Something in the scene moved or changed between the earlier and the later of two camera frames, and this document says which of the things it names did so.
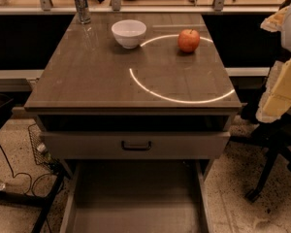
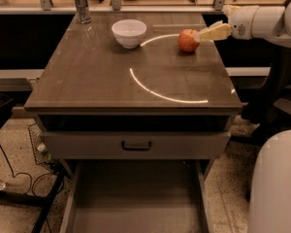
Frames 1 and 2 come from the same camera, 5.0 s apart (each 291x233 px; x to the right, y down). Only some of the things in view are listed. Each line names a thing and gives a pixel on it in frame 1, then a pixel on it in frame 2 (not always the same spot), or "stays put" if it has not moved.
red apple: x=188 y=40 stays put
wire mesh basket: x=42 y=155 stays put
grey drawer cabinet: x=142 y=105 stays put
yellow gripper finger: x=282 y=89 → x=216 y=32
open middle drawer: x=135 y=196 stays put
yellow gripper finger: x=274 y=22 → x=215 y=24
